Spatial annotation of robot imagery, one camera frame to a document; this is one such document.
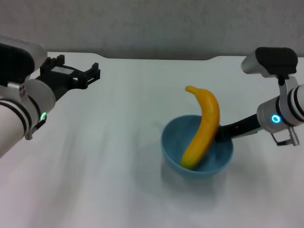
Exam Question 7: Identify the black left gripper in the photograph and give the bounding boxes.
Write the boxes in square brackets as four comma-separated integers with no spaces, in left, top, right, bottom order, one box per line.
[35,54,101,102]

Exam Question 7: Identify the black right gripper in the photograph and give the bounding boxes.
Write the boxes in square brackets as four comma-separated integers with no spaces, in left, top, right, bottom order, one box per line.
[215,114,261,143]

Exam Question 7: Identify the yellow banana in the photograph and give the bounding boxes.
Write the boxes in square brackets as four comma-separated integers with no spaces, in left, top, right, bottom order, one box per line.
[180,85,220,170]

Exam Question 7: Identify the blue ceramic bowl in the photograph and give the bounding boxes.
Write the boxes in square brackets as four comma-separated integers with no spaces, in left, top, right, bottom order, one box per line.
[161,114,234,180]

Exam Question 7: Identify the wrist cable with metal plug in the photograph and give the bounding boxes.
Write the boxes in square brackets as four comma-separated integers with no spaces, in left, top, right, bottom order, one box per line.
[272,125,300,147]
[24,114,48,141]

